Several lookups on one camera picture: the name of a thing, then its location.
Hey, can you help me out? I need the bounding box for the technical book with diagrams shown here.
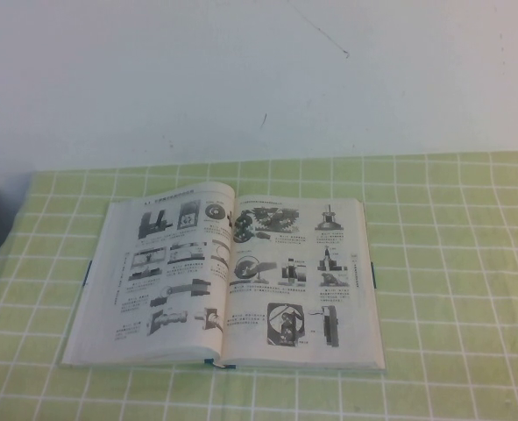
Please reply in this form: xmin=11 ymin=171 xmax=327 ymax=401
xmin=60 ymin=181 xmax=389 ymax=375

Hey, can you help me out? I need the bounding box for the green white checked tablecloth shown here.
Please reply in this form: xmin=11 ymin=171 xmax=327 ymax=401
xmin=0 ymin=150 xmax=518 ymax=421

